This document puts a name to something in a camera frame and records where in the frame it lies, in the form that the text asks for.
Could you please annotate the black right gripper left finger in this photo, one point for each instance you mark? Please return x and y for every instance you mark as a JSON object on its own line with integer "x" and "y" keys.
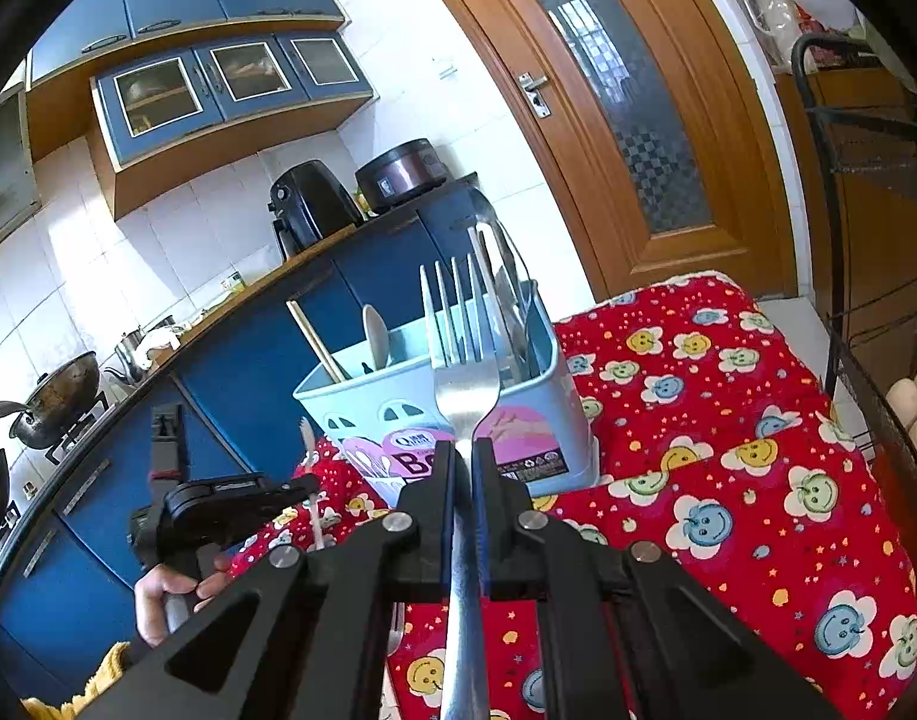
{"x": 302, "y": 635}

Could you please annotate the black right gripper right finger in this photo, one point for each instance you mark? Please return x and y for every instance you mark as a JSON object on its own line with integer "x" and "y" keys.
{"x": 625, "y": 633}

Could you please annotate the wooden chopstick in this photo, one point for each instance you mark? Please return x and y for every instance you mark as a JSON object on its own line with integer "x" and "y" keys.
{"x": 318, "y": 346}

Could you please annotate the silver metal fork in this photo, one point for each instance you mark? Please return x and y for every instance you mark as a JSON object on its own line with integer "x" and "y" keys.
{"x": 466, "y": 378}

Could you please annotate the blue kitchen cabinet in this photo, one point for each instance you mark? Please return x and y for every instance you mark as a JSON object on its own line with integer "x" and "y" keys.
{"x": 67, "y": 570}

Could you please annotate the person's left hand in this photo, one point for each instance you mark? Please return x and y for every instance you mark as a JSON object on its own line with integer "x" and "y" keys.
{"x": 162, "y": 585}

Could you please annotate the metal kettle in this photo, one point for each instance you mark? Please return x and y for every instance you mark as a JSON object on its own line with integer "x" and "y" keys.
{"x": 126, "y": 366}

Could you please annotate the black wok on stove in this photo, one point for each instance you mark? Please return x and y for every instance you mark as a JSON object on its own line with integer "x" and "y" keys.
{"x": 59, "y": 401}

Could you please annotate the red smiley flower tablecloth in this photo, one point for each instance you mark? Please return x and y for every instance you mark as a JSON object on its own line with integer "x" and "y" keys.
{"x": 675, "y": 413}

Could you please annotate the light blue utensil holder box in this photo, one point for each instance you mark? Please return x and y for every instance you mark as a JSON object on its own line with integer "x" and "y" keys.
{"x": 386, "y": 423}

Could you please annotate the white plastic spoon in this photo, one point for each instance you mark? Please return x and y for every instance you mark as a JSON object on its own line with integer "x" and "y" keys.
{"x": 376, "y": 337}

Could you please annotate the black air fryer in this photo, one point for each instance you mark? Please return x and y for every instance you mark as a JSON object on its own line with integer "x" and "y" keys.
{"x": 309, "y": 204}

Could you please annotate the dark rice cooker pot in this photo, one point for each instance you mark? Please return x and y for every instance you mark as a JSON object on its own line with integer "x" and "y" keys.
{"x": 401, "y": 174}

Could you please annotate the wooden door with glass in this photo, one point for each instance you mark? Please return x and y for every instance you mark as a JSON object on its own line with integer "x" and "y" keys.
{"x": 658, "y": 151}

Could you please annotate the blue wall cabinets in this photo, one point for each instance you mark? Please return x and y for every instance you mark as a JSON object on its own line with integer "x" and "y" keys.
{"x": 162, "y": 91}

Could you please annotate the black metal wire rack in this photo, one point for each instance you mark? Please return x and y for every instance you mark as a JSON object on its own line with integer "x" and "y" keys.
{"x": 893, "y": 458}

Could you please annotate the silver door handle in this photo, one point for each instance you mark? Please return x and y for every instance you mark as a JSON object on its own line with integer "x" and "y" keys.
{"x": 532, "y": 90}

